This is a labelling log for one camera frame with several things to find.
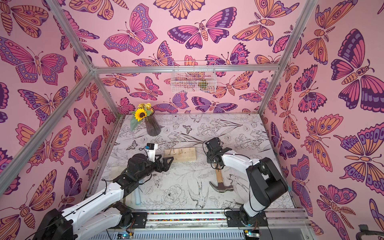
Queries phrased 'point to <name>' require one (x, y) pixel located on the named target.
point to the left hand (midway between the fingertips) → (169, 156)
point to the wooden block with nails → (181, 154)
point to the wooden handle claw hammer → (221, 187)
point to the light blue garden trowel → (138, 200)
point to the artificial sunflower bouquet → (143, 110)
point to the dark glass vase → (153, 126)
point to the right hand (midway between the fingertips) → (216, 156)
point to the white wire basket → (193, 77)
